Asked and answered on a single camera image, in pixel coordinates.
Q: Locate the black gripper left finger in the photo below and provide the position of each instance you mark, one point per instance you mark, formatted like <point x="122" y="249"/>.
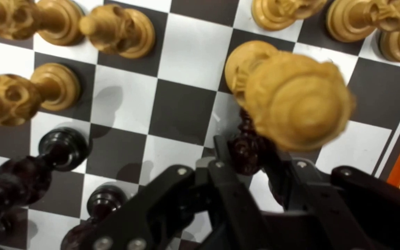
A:
<point x="166" y="206"/>

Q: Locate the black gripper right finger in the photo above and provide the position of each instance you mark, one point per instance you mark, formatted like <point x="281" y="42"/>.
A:
<point x="355" y="210"/>

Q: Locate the large light chess piece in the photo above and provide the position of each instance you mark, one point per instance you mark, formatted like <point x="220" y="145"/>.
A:
<point x="294" y="101"/>

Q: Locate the black pawn chess piece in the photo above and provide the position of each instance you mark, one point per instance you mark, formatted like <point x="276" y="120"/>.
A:
<point x="27" y="180"/>

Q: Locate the light chess piece far right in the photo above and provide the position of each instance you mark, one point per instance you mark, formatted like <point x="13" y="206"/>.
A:
<point x="351" y="21"/>

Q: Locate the light pawn chess piece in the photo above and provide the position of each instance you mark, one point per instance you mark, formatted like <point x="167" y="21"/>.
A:
<point x="112" y="28"/>

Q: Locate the light chess piece top right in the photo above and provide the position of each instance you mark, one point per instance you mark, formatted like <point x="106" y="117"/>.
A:
<point x="280" y="14"/>

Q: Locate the light chess piece mid left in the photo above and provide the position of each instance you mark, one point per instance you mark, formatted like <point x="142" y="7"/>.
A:
<point x="52" y="87"/>

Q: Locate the light chess piece top left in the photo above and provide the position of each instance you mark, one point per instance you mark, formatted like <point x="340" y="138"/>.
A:
<point x="55" y="21"/>

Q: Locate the chessboard with orange frame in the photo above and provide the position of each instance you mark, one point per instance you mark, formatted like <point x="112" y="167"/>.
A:
<point x="144" y="116"/>

